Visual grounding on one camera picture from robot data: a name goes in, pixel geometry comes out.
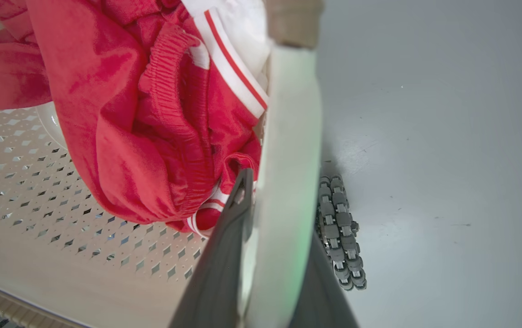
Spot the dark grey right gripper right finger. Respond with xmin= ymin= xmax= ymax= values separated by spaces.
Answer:
xmin=288 ymin=230 xmax=360 ymax=328

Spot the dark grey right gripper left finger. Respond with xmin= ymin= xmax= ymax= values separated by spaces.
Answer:
xmin=168 ymin=168 xmax=254 ymax=328

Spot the white perforated laundry basket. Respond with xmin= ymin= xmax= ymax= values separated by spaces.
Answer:
xmin=0 ymin=0 xmax=323 ymax=328

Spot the grey roller robot wheel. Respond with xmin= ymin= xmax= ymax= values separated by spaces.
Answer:
xmin=315 ymin=174 xmax=367 ymax=291

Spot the red velvet garment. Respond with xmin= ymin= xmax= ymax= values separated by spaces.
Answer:
xmin=0 ymin=0 xmax=262 ymax=234

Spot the white garment with red stripe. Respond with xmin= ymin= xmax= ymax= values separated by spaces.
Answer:
xmin=181 ymin=0 xmax=273 ymax=120

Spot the beige wooden basket handle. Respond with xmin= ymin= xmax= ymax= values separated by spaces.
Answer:
xmin=264 ymin=0 xmax=325 ymax=50

